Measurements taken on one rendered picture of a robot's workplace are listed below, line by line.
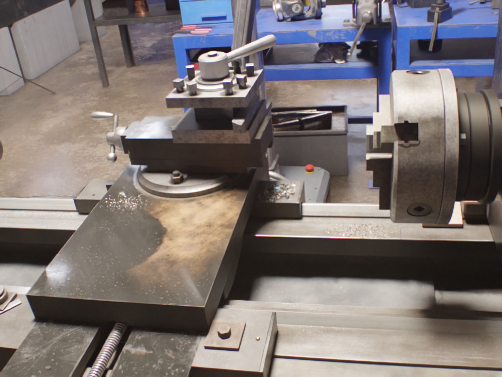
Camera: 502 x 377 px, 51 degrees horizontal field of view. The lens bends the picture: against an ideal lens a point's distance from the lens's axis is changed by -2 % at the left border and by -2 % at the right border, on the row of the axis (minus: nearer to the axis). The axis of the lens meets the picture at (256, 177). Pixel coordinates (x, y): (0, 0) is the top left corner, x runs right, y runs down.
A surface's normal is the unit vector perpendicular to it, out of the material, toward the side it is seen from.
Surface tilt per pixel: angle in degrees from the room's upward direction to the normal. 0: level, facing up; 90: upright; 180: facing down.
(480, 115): 32
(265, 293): 8
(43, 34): 90
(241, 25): 79
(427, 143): 60
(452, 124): 49
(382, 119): 24
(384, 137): 54
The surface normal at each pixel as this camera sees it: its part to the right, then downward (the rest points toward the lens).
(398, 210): -0.13, 0.80
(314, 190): -0.10, -0.87
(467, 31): -0.18, 0.49
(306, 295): 0.14, -0.88
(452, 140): -0.21, 0.00
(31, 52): 0.98, 0.00
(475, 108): -0.15, -0.65
